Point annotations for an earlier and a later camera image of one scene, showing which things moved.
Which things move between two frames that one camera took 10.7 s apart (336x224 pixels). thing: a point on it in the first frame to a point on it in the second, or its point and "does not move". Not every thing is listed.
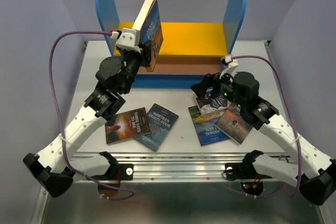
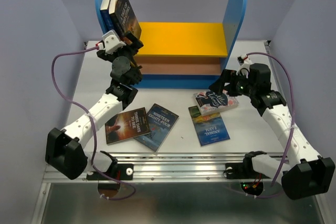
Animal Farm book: x=207 y=132 does not move
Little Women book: x=210 y=104 does not move
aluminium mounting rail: x=183 y=167 does not move
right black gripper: x=200 y=89 to x=218 y=85
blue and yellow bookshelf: x=188 y=51 does not move
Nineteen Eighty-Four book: x=161 y=121 does not move
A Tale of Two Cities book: x=233 y=124 to x=122 y=13
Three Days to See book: x=126 y=126 does not move
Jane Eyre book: x=148 y=25 to x=106 y=17
